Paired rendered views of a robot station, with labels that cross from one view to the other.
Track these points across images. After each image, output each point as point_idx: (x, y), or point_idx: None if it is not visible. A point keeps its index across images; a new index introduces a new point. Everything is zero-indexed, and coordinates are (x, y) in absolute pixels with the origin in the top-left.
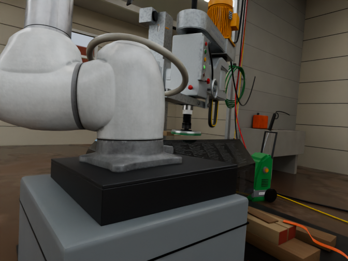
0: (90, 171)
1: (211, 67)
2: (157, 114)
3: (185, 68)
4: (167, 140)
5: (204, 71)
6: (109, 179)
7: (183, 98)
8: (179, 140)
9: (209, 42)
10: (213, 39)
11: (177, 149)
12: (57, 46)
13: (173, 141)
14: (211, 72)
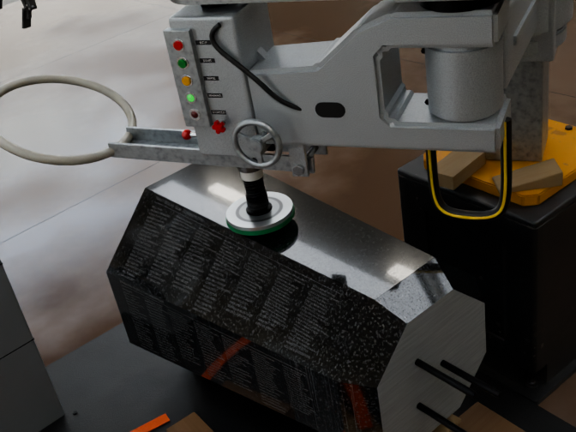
0: None
1: (271, 76)
2: None
3: (14, 152)
4: (198, 214)
5: (200, 106)
6: None
7: (169, 156)
8: (218, 224)
9: (211, 29)
10: (253, 1)
11: (197, 239)
12: None
13: (206, 220)
14: (282, 89)
